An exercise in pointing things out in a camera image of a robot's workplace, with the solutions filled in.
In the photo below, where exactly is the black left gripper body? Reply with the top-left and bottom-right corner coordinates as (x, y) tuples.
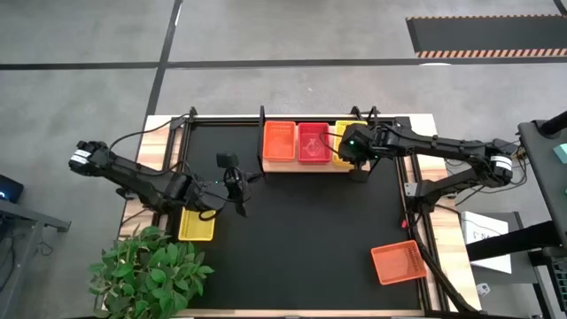
(216, 167), (250, 209)

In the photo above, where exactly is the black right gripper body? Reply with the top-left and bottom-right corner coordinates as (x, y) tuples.
(351, 152), (371, 183)

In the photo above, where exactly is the yellow plastic basket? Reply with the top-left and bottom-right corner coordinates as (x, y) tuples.
(332, 120), (369, 169)
(177, 207), (217, 243)

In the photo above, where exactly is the red plastic basket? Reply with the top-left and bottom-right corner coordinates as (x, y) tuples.
(297, 122), (331, 165)

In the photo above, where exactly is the orange plastic basket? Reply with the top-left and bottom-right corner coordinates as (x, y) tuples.
(370, 239), (429, 286)
(262, 121), (298, 163)

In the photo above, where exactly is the wooden shelf board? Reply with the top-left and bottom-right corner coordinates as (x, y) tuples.
(260, 119), (372, 174)

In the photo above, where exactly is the black table mat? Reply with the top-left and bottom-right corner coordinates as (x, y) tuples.
(170, 119), (423, 310)

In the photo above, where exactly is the green potted plant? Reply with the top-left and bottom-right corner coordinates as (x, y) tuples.
(87, 224), (215, 319)

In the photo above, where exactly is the black power brick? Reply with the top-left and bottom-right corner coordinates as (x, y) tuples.
(492, 137), (517, 154)

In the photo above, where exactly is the black stand beam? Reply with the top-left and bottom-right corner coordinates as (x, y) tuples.
(464, 220), (567, 262)

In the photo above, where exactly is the hazard-striped black floor mat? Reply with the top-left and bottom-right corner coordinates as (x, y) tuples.
(406, 14), (567, 59)

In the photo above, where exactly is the dark grey side table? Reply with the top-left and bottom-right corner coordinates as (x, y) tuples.
(517, 118), (567, 249)

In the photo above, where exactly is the black stand pole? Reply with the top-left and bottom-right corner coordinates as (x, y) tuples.
(538, 109), (567, 136)

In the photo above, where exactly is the grey metal desk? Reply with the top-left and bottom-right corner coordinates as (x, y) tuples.
(0, 198), (72, 319)

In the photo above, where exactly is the black device with blue light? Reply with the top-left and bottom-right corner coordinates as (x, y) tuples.
(0, 173), (26, 205)

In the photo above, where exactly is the black shelf bracket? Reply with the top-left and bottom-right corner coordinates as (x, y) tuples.
(349, 105), (383, 128)

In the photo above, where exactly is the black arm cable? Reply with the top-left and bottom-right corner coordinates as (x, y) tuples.
(108, 115), (191, 152)

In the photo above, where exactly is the black cable conduit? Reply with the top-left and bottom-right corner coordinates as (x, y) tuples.
(405, 207), (482, 316)

